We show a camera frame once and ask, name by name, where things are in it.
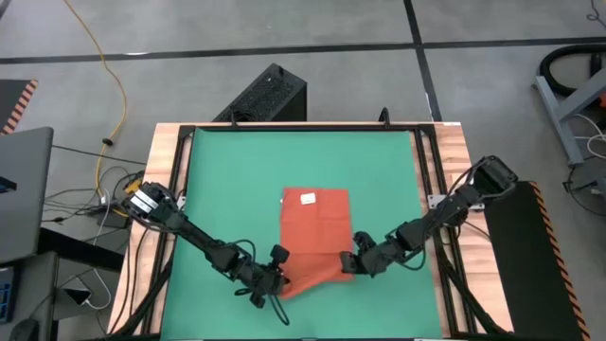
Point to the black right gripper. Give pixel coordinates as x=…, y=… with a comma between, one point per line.
x=381, y=258

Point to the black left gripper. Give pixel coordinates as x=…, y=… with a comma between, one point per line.
x=262, y=281

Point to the orange towel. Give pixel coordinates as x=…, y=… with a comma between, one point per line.
x=315, y=237

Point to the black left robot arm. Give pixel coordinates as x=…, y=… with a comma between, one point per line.
x=189, y=232

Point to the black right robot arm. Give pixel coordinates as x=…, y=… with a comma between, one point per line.
x=435, y=218

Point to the green table mat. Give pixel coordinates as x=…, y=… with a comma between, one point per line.
x=402, y=322

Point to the black clamp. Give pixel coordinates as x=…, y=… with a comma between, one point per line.
x=233, y=118
x=385, y=117

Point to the large black orange-striped floor mat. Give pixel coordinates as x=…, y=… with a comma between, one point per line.
x=525, y=265

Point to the black computer tower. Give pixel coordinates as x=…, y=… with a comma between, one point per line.
x=270, y=95

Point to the white phone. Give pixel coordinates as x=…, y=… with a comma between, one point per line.
x=78, y=297

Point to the grey desk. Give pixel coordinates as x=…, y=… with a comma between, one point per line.
x=40, y=284

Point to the grey metal stand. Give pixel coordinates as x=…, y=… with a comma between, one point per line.
x=556, y=111

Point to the black computer mouse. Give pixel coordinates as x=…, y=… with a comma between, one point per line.
x=24, y=331

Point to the grey laptop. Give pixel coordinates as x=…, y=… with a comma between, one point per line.
x=23, y=199

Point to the keypad device with blue keys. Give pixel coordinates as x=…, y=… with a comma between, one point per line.
x=5, y=293

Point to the small black blue object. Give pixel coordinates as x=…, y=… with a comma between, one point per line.
x=5, y=184

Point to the small black orange-striped floor mat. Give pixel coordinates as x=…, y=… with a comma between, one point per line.
x=12, y=102

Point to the black metal table frame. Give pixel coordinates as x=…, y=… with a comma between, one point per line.
x=308, y=126

